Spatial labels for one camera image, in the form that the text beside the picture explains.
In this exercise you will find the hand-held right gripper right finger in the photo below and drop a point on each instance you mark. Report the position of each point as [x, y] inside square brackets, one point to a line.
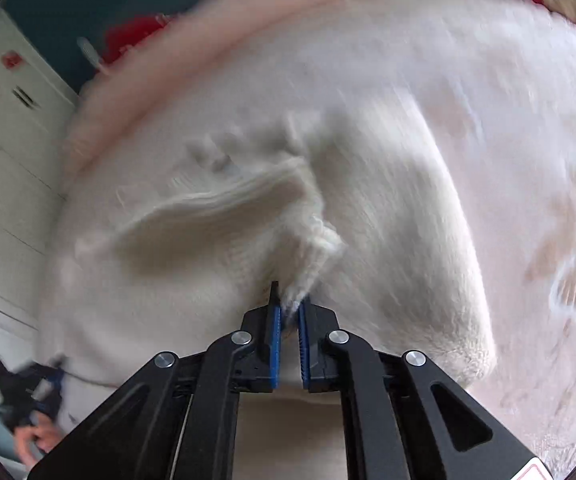
[304, 355]

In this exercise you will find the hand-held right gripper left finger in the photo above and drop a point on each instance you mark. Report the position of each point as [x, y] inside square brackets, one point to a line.
[275, 350]

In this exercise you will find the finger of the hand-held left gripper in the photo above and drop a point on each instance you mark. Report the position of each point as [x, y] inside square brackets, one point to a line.
[2, 377]
[53, 382]

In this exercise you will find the cream knitted blanket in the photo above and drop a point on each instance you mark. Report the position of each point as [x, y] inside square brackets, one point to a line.
[393, 260]

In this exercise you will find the person's left hand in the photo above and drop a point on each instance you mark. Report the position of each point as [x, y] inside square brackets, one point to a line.
[35, 442]

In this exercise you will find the white wardrobe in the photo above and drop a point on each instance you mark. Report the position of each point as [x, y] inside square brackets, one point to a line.
[18, 185]

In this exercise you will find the pink duvet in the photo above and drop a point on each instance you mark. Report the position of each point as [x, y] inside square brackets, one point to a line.
[193, 60]

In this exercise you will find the pink butterfly blanket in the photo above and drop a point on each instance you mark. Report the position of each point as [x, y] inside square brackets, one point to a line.
[543, 160]

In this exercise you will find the red cloth by headboard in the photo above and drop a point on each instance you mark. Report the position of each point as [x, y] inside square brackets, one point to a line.
[133, 35]

